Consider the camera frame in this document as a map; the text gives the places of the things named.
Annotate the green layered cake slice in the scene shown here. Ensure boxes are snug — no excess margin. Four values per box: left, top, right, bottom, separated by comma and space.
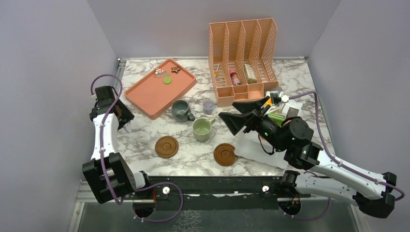
268, 113, 285, 126

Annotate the green macaron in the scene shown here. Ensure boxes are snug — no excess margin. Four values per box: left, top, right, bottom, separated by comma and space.
163, 76, 172, 85

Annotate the yellow frosted donut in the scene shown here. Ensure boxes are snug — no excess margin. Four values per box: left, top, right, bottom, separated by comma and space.
265, 99, 272, 106

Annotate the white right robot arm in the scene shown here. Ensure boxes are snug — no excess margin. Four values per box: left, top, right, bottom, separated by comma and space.
82, 86, 396, 218

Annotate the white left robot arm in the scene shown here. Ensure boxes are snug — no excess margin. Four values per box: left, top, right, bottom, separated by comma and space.
82, 96, 152, 204

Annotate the white tiered dessert stand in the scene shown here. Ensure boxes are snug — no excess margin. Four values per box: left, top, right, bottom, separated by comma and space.
235, 100, 303, 169

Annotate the pink bottle in organizer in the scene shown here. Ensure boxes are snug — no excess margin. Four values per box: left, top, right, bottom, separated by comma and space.
229, 69, 241, 86

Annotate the tan box in organizer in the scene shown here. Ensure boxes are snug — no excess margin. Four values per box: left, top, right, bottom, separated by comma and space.
244, 63, 257, 84

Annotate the light green ceramic mug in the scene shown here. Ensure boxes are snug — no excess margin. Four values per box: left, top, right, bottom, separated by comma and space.
192, 116, 216, 142

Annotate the right brown wooden coaster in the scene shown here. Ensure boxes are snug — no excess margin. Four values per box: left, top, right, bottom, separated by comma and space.
214, 143, 237, 166

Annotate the brown wooden coaster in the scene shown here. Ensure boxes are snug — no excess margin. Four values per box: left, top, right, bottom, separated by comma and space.
214, 143, 237, 166
155, 136, 179, 159

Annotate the pink dessert tray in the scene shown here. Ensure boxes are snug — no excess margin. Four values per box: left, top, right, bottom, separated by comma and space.
124, 59, 197, 120

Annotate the pink mesh file organizer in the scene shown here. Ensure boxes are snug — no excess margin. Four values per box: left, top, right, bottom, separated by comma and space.
208, 18, 279, 107

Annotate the dark blue-green ceramic mug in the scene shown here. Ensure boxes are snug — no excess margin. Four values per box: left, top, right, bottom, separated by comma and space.
171, 100, 195, 122

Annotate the left brown wooden coaster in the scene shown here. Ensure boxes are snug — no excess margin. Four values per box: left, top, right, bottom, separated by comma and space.
155, 136, 179, 159

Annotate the brown star cookie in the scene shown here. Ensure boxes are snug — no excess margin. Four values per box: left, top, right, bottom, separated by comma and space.
171, 66, 180, 73

